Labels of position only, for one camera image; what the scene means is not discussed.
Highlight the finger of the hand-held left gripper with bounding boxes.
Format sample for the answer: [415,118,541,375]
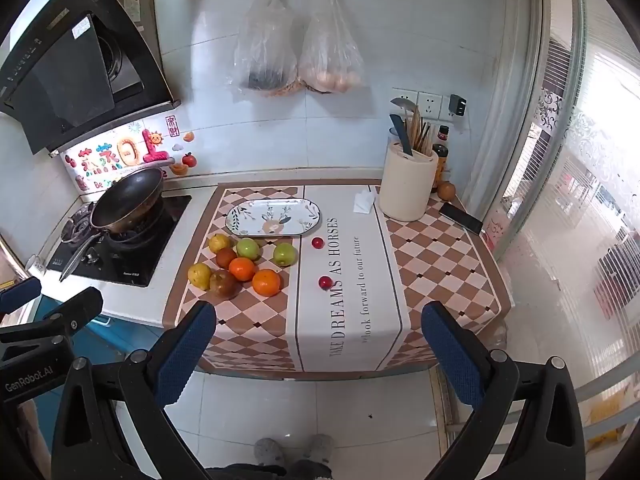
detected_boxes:
[0,291,104,346]
[0,276,42,315]

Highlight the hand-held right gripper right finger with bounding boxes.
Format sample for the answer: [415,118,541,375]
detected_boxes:
[421,301,599,480]

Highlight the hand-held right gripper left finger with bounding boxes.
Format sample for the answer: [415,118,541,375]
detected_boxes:
[51,300,217,480]

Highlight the brown-green pear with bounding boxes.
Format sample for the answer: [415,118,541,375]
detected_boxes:
[209,269,241,301]

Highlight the floral oval plate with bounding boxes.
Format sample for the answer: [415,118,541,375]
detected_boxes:
[225,198,321,238]

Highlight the blue kitchen cabinet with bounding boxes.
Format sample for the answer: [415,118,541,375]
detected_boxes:
[20,287,168,441]

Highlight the black glass gas stove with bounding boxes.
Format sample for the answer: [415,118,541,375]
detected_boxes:
[45,194,193,288]

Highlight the checkered brown tablecloth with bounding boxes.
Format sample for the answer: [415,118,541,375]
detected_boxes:
[162,180,513,373]

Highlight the black wok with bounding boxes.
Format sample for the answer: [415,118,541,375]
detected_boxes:
[59,167,166,282]

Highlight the pink printed bag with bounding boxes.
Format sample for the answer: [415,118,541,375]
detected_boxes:
[482,207,506,253]

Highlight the black smartphone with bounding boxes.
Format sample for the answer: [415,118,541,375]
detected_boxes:
[439,202,484,235]

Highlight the person's dark trousers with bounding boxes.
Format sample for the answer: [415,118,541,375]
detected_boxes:
[205,460,333,480]

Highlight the cream utensil holder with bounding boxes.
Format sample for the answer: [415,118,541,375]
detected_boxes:
[378,141,439,222]

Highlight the glass sliding door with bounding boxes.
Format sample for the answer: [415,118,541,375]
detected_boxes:
[500,0,640,461]

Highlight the dark sauce bottle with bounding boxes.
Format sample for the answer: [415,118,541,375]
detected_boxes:
[431,144,449,193]

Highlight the bundle of wooden chopsticks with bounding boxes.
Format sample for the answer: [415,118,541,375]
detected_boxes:
[410,105,433,157]

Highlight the black range hood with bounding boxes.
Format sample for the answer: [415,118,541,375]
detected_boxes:
[0,0,181,156]

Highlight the dark kitchen knife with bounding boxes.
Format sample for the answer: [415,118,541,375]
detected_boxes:
[389,114,414,157]

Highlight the metal spatula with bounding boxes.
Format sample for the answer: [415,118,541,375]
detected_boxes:
[390,97,416,126]

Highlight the plastic bag with dark contents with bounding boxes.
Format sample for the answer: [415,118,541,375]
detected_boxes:
[227,0,301,98]

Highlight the plastic bag with brown contents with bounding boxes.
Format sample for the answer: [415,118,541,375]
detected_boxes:
[297,0,365,95]

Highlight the colourful wall stickers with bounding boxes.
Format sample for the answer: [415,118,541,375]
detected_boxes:
[62,115,198,192]

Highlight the white wall socket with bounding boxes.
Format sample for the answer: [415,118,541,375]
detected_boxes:
[417,91,443,120]
[391,89,418,113]

